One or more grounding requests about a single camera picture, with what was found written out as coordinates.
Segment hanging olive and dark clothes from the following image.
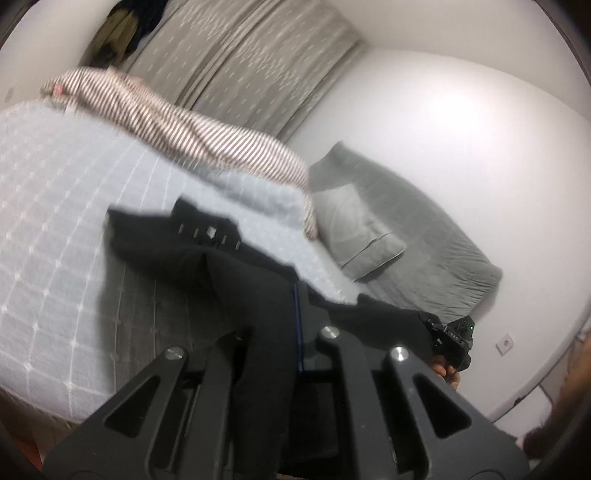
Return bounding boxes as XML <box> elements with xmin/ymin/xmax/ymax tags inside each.
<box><xmin>88</xmin><ymin>0</ymin><xmax>168</xmax><ymax>69</ymax></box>

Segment grey pillow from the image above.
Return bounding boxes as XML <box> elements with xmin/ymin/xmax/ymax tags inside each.
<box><xmin>311</xmin><ymin>185</ymin><xmax>407</xmax><ymax>281</ymax></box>

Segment striped beige duvet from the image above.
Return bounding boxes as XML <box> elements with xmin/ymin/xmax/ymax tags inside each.
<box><xmin>40</xmin><ymin>67</ymin><xmax>318</xmax><ymax>240</ymax></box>

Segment white wall socket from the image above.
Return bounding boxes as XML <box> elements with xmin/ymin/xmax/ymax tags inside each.
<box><xmin>496</xmin><ymin>333</ymin><xmax>514</xmax><ymax>356</ymax></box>

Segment grey quilted headboard cover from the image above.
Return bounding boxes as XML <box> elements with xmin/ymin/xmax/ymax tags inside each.
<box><xmin>310</xmin><ymin>143</ymin><xmax>502</xmax><ymax>322</ymax></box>

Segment black quilted coat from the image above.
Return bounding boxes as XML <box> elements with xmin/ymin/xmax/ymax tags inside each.
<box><xmin>106</xmin><ymin>195</ymin><xmax>445</xmax><ymax>480</ymax></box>

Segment light grey checked bedsheet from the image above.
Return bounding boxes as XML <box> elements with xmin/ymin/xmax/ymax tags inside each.
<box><xmin>1</xmin><ymin>102</ymin><xmax>359</xmax><ymax>428</ymax></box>

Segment beige dotted curtain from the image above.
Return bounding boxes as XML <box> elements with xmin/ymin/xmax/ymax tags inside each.
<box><xmin>121</xmin><ymin>0</ymin><xmax>367</xmax><ymax>142</ymax></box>

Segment person's right hand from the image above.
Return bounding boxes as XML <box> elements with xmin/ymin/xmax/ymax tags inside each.
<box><xmin>431</xmin><ymin>357</ymin><xmax>461</xmax><ymax>390</ymax></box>

